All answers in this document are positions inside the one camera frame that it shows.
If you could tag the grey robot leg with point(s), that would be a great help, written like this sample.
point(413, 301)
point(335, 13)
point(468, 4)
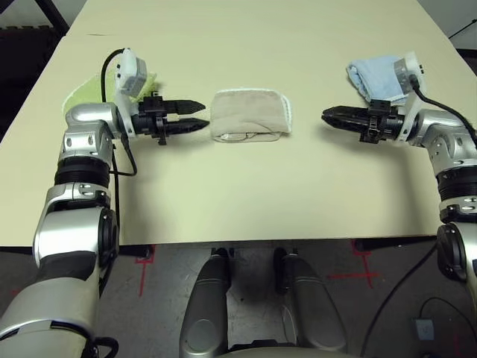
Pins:
point(205, 309)
point(313, 309)

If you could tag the light blue folded towel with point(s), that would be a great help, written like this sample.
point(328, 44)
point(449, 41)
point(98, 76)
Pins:
point(376, 78)

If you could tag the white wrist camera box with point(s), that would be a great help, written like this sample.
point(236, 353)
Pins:
point(410, 74)
point(130, 74)

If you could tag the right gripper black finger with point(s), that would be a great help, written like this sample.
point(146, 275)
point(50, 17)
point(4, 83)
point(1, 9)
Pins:
point(344, 112)
point(346, 122)

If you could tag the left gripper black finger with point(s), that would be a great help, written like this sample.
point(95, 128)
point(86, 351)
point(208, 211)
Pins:
point(184, 107)
point(186, 126)

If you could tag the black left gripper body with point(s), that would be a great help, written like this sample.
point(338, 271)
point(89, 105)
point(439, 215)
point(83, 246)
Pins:
point(151, 117)

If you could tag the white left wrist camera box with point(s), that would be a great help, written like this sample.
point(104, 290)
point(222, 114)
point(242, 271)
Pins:
point(130, 74)

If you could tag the black metal table frame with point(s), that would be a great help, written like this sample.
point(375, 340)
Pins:
point(56, 15)

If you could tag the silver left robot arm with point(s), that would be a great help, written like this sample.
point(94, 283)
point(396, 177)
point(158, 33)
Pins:
point(71, 231)

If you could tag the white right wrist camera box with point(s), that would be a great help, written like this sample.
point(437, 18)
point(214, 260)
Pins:
point(410, 74)

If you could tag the grey robot left leg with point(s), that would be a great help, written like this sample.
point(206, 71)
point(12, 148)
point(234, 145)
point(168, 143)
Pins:
point(205, 309)

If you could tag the grey robot right leg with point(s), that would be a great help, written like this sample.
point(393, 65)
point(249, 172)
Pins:
point(313, 309)

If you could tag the green folded towel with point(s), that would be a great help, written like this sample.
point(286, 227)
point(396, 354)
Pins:
point(83, 93)

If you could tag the beige towel with white trim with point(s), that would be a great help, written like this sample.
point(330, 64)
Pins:
point(247, 115)

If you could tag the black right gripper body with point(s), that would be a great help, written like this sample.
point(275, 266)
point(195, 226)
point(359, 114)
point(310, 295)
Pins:
point(384, 121)

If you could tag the black table foot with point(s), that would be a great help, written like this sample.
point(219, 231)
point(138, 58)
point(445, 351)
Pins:
point(145, 253)
point(391, 244)

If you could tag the black foam floor mat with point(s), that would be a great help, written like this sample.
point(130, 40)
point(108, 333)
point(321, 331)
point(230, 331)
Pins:
point(22, 67)

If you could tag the small grey floor adapter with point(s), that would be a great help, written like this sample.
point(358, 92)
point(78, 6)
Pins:
point(424, 328)

